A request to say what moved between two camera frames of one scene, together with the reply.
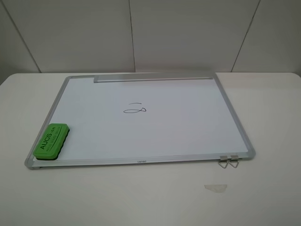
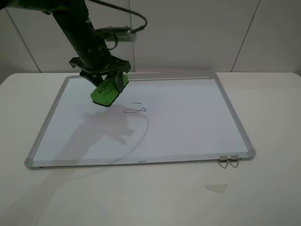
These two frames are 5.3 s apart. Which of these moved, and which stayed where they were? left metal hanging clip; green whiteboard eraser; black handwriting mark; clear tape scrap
Moved: green whiteboard eraser
Stayed: clear tape scrap; black handwriting mark; left metal hanging clip
